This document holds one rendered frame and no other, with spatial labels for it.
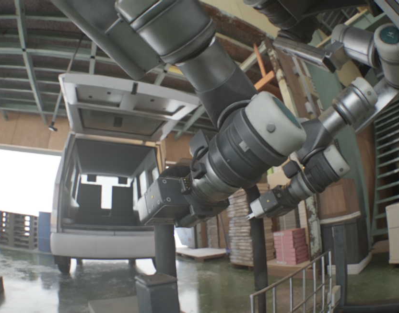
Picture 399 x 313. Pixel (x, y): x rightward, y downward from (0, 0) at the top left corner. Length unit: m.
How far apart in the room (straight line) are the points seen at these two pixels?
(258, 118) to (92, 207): 4.19
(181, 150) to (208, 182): 4.89
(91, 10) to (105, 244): 2.21
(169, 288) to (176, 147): 4.99
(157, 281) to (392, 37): 0.59
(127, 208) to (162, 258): 3.99
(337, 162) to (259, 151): 0.31
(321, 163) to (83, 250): 2.22
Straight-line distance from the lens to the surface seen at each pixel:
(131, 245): 2.37
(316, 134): 0.53
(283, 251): 2.43
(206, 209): 0.33
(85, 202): 4.34
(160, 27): 0.23
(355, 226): 1.98
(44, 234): 4.93
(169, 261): 0.41
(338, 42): 0.67
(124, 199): 4.38
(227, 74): 0.27
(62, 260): 2.60
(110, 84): 1.73
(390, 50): 0.53
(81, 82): 1.74
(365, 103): 0.54
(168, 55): 0.25
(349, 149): 2.88
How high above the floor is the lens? 0.63
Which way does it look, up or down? 19 degrees up
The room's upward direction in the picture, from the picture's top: 4 degrees counter-clockwise
